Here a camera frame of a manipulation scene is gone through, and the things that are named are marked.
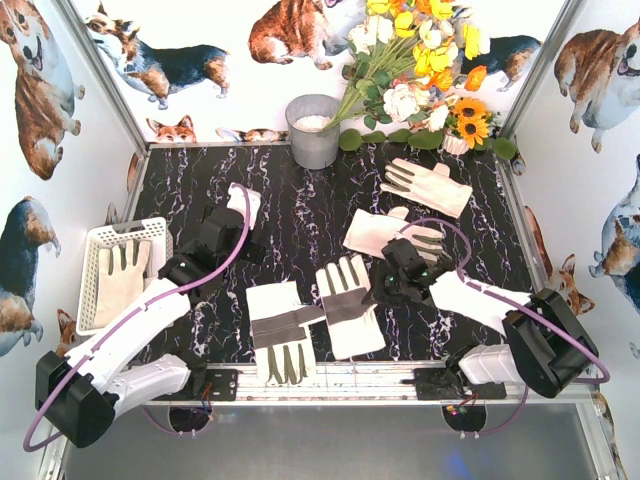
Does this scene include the white glove green fingers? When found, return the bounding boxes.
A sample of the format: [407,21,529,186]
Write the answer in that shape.
[343,206,443,263]

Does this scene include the grey striped work glove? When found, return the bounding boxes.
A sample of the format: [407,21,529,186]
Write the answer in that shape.
[315,254,386,360]
[246,281,325,385]

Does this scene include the long white glove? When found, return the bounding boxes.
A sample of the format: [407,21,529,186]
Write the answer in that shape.
[94,239,152,328]

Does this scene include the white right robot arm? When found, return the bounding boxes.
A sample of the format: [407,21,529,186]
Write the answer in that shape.
[365,238,602,398]

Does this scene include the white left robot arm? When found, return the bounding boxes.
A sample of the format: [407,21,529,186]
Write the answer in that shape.
[35,192,260,448]

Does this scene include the white perforated storage basket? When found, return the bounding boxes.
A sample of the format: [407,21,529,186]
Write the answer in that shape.
[76,217,173,337]

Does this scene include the white glove back right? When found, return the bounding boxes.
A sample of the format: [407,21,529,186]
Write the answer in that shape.
[380,158,472,219]

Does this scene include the grey metal bucket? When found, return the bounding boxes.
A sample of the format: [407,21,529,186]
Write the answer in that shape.
[285,94,340,170]

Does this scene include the sunflower pot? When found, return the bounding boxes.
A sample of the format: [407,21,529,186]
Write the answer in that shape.
[441,97,501,156]

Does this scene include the artificial flower bouquet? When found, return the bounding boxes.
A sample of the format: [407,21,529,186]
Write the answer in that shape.
[325,1,491,130]

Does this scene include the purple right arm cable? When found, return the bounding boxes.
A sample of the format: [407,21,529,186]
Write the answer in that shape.
[399,217,611,436]

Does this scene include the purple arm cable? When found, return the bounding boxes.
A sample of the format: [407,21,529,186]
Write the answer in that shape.
[399,217,611,436]
[23,183,251,452]

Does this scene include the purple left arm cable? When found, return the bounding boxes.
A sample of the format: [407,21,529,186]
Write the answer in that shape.
[23,183,251,452]

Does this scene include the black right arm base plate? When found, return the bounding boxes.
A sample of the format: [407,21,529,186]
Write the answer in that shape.
[400,357,507,400]

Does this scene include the aluminium front rail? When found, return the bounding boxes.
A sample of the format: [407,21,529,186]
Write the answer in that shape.
[146,361,597,406]

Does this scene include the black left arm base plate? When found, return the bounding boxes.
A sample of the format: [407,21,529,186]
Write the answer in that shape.
[157,366,239,402]

